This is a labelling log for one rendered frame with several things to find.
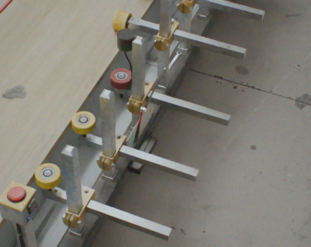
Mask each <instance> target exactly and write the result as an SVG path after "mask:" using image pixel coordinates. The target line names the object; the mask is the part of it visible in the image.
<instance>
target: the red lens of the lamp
mask: <svg viewBox="0 0 311 247"><path fill-rule="evenodd" d="M118 32H119V31H118ZM133 33H134V32H133ZM134 39H135V33H134V37H133V38H132V39H130V40H121V39H120V38H119V37H118V33H117V42H118V43H119V44H120V45H123V46H129V45H132V42H133V40H134Z"/></svg>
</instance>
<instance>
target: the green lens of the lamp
mask: <svg viewBox="0 0 311 247"><path fill-rule="evenodd" d="M117 48H118V49H119V50H120V51H124V52H128V51H132V45H130V46H122V45H120V44H119V43H118V42H117Z"/></svg>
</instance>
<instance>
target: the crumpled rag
mask: <svg viewBox="0 0 311 247"><path fill-rule="evenodd" d="M24 89H25V87H24V86H22V85H16V86H13V87H11V88H9V89H8V90H6V91H5V93H4V94H2V97H3V98H7V99H13V98H20V99H23V98H25V96H26V95H27V93H26V92H25V91H24Z"/></svg>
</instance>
